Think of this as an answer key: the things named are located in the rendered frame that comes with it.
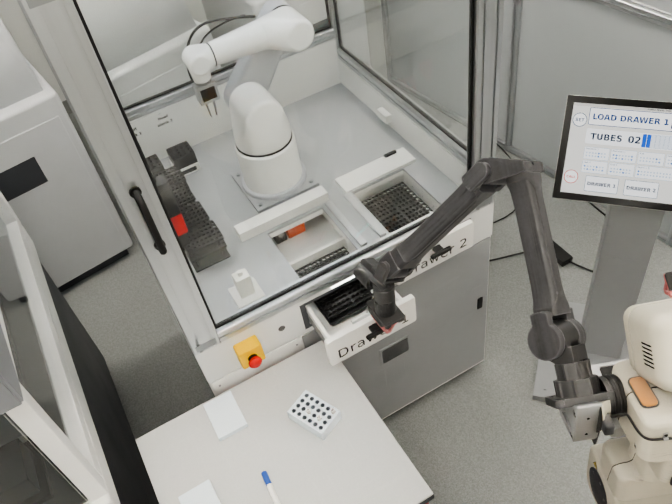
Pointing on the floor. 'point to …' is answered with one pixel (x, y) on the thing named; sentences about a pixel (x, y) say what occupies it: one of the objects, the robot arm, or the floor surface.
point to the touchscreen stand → (610, 288)
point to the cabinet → (412, 337)
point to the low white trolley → (286, 445)
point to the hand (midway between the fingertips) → (387, 329)
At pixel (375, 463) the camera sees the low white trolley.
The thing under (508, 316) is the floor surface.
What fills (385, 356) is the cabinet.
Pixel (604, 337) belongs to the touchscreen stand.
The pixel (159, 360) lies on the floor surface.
